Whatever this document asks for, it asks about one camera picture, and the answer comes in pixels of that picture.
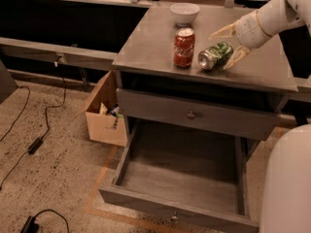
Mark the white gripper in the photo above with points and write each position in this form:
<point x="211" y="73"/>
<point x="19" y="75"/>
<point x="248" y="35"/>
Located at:
<point x="249" y="32"/>

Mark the green soda can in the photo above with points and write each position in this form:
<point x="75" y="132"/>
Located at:
<point x="215" y="56"/>

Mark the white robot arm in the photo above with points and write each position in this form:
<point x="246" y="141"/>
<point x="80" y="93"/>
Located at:
<point x="286" y="201"/>

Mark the red cola can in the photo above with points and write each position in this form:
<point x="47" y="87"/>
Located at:
<point x="184" y="47"/>

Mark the grey wooden drawer cabinet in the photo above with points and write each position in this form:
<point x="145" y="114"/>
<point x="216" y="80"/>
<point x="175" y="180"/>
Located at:
<point x="260" y="82"/>

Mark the closed grey top drawer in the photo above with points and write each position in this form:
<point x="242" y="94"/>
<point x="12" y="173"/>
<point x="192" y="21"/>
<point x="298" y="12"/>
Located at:
<point x="218" y="118"/>

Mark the open grey middle drawer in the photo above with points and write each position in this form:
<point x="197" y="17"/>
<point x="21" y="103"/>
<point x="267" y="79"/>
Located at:
<point x="183" y="174"/>

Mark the white ceramic bowl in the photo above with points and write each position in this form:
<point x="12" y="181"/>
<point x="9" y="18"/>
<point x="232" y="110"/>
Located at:
<point x="184" y="13"/>

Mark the items inside cardboard box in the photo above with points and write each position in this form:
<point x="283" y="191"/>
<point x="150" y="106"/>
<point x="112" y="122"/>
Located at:
<point x="114" y="112"/>

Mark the brown cardboard box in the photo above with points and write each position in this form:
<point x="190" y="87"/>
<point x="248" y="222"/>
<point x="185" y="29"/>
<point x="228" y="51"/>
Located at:
<point x="102" y="126"/>

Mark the grey metal rail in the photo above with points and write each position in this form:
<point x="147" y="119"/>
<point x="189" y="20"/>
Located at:
<point x="73" y="56"/>

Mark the black power adapter with cable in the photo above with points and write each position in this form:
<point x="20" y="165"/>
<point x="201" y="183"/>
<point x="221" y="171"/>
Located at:
<point x="38" y="141"/>

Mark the black device with cable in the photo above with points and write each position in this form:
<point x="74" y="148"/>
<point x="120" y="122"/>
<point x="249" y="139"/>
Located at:
<point x="31" y="226"/>

